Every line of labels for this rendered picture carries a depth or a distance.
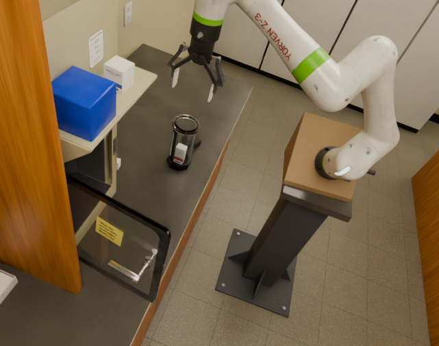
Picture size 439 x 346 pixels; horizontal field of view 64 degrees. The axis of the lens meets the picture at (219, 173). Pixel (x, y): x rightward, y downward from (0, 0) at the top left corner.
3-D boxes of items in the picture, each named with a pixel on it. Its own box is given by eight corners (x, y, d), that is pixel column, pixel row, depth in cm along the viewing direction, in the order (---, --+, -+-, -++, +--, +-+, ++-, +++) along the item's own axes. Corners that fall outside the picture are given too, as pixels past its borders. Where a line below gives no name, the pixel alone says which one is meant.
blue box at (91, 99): (47, 125, 71) (40, 88, 65) (75, 99, 78) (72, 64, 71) (91, 143, 71) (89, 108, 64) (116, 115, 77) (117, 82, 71)
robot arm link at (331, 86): (354, 97, 111) (370, 87, 98) (323, 123, 111) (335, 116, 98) (317, 53, 111) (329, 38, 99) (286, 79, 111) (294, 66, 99)
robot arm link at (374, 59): (407, 144, 137) (409, 34, 96) (375, 170, 137) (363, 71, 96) (381, 127, 145) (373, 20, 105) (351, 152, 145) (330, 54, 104)
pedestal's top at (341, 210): (348, 174, 176) (352, 168, 174) (347, 222, 154) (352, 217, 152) (288, 152, 177) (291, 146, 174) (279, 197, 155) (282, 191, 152)
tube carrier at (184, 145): (161, 164, 146) (167, 125, 130) (172, 148, 153) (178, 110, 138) (185, 174, 145) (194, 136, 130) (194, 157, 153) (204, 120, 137)
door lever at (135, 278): (119, 251, 91) (119, 246, 89) (150, 269, 90) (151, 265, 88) (106, 268, 88) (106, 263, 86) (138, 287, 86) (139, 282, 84)
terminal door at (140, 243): (71, 252, 108) (56, 167, 79) (155, 303, 104) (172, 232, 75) (69, 255, 108) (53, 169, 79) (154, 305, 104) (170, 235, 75)
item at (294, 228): (297, 252, 247) (363, 169, 182) (288, 318, 214) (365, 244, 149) (233, 228, 248) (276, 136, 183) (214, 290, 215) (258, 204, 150)
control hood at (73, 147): (44, 163, 77) (37, 129, 70) (117, 89, 99) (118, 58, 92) (91, 182, 76) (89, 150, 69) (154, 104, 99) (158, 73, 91)
